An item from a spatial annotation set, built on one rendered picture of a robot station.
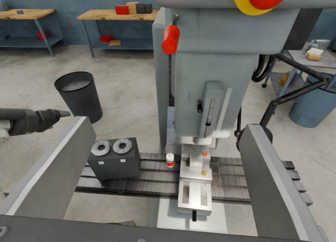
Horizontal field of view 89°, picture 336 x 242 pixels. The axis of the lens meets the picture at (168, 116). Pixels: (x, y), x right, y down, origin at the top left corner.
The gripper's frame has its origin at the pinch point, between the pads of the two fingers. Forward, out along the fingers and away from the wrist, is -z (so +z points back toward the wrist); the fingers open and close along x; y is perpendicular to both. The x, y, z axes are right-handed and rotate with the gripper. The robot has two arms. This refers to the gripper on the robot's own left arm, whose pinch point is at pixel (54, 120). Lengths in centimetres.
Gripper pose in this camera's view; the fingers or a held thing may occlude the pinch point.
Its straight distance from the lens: 85.7
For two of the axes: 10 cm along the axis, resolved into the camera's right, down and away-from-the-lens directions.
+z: -1.9, 0.2, -9.8
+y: -5.1, -8.6, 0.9
